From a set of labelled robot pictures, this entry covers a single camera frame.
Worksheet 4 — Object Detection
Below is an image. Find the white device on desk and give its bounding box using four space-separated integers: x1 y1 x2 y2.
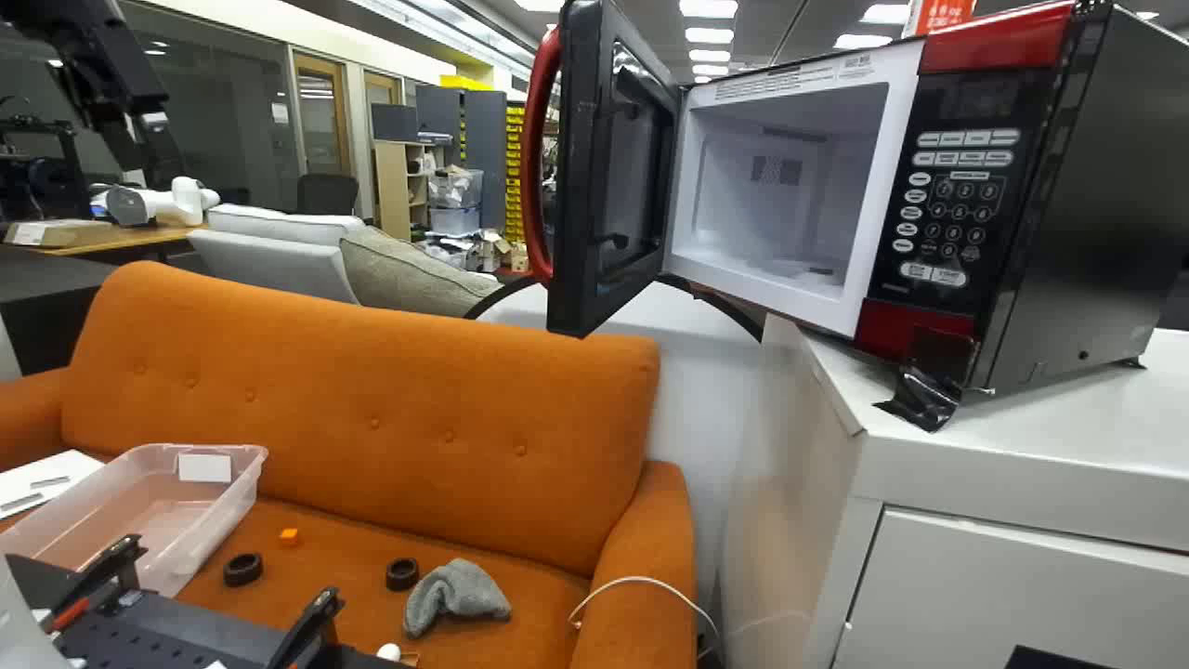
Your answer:
87 174 225 231

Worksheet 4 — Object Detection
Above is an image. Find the wooden desk with papers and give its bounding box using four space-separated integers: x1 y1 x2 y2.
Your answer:
0 218 201 264

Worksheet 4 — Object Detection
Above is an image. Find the grey cloth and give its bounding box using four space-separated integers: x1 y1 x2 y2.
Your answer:
402 553 517 643

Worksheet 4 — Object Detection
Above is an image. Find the black office chair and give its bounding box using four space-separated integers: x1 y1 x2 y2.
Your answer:
293 171 366 218

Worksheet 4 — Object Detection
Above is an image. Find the white cabinet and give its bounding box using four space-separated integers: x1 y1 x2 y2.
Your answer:
718 312 1189 669

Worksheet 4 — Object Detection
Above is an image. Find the white sofa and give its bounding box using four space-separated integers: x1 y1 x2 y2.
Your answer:
184 202 367 307

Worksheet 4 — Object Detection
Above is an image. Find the red bottle white print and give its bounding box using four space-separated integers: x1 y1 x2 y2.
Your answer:
908 0 981 38

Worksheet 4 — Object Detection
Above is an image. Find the black equipment rack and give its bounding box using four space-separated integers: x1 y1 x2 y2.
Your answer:
0 115 93 223

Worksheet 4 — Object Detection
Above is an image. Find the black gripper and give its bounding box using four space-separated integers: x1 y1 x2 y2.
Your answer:
30 0 187 194

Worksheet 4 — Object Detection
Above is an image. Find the wooden shelf unit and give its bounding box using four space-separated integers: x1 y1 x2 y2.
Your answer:
367 136 440 240

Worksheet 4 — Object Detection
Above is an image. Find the clear plastic box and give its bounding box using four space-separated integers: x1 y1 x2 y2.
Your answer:
0 437 273 602

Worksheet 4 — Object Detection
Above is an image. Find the thin white cable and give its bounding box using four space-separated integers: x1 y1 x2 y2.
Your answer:
565 573 726 662

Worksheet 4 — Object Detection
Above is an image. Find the white paper sheet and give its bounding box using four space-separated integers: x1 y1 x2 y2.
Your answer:
0 447 108 523

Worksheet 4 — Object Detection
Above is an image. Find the dark grey cabinet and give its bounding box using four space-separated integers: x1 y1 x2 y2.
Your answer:
412 83 512 235

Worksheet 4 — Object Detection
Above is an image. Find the black perforated mount plate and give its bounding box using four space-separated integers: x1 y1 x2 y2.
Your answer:
0 549 412 669

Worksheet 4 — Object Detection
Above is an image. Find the orange fabric couch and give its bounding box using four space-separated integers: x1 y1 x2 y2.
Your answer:
0 256 703 669

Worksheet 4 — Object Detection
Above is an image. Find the red black microwave oven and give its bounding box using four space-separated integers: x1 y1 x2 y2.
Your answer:
517 0 1189 435

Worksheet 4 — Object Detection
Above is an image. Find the wooden framed door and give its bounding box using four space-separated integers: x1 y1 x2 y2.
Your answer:
293 52 355 178

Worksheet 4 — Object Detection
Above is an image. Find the grey fabric cushion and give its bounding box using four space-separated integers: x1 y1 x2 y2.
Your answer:
334 223 505 321

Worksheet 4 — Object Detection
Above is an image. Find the yellow black striped pillar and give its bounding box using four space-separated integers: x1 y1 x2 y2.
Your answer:
498 99 533 246

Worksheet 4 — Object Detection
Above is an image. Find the black clamp with red handle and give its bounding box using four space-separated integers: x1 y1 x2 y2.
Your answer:
43 531 150 629

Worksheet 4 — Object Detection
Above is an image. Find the black clamp lever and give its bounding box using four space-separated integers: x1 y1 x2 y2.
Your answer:
265 584 351 669

